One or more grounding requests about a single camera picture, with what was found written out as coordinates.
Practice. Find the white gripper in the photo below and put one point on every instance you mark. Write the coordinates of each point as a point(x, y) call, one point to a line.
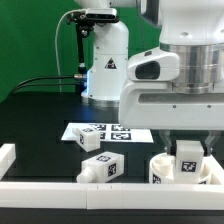
point(152, 105)

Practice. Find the white marker sheet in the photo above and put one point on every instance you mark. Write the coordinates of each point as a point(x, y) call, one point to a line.
point(110, 133)

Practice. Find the white U-shaped fence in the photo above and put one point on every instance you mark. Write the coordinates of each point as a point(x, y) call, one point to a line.
point(109, 196)

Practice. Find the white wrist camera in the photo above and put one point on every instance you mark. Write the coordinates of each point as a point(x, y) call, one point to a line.
point(154, 65)

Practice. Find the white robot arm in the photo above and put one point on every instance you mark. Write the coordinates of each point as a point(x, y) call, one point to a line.
point(178, 83)

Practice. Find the black camera stand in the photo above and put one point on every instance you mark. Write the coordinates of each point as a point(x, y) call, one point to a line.
point(85, 20)

